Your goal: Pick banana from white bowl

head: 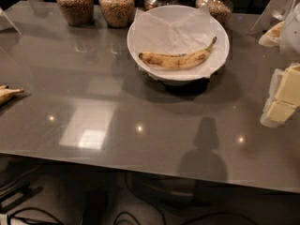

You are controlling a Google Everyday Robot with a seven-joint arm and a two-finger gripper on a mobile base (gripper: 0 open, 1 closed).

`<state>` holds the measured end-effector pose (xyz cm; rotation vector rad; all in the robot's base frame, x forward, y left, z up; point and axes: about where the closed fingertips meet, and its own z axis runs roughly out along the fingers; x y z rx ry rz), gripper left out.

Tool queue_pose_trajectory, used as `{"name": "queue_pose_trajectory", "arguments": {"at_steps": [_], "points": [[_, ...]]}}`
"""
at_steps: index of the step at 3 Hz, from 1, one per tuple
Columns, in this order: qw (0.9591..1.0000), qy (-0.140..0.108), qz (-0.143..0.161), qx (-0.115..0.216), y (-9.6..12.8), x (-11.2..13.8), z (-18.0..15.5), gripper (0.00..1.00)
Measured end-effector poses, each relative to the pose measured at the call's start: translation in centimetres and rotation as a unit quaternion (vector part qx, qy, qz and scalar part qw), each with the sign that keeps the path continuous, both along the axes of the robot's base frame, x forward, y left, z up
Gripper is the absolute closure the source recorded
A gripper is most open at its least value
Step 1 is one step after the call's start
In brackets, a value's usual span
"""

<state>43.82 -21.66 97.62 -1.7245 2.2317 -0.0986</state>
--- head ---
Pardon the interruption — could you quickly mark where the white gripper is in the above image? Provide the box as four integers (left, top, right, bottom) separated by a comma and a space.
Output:
259, 3, 300, 128

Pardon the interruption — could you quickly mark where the spotted yellow banana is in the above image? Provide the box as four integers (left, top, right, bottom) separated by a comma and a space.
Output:
139, 37, 218, 69

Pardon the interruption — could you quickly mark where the white bowl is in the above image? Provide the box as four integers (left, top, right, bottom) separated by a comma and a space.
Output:
127, 4, 231, 86

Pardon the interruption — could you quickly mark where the yellow banana at left edge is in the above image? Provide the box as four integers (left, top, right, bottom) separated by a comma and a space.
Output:
0, 85, 24, 105

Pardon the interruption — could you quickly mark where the white paper liner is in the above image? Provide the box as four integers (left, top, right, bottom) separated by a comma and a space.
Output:
129, 7, 228, 81

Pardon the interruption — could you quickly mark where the glass jar of pale grains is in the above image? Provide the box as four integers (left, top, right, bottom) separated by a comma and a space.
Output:
196, 0, 233, 25

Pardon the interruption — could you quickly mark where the glass jar of mixed beans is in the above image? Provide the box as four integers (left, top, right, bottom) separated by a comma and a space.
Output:
98, 0, 135, 28

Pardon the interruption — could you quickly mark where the glass jar of brown grains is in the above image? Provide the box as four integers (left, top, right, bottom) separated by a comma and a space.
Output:
56, 0, 94, 26

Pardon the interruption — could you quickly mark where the black cable under table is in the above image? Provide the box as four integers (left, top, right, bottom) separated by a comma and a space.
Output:
6, 207, 65, 225

